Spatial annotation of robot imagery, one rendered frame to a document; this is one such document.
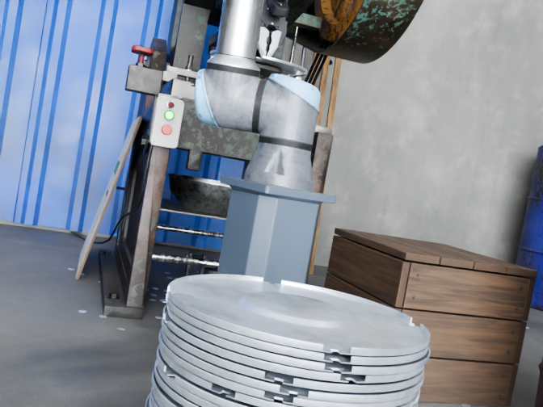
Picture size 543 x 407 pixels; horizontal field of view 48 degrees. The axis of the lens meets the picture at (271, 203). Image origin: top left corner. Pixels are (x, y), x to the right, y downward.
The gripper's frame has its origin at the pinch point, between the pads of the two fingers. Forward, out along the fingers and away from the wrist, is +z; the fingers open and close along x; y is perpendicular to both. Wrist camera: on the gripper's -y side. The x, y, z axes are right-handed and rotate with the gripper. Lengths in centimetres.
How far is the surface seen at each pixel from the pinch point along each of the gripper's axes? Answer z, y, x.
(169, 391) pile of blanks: 55, -112, 32
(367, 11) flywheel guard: -22.0, 8.8, -31.6
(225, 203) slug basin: 44.5, 20.3, -0.3
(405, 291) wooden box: 54, -46, -30
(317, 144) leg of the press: 21.5, 5.1, -21.8
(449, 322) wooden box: 60, -46, -44
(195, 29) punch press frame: -13, 52, 14
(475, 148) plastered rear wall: -3, 150, -175
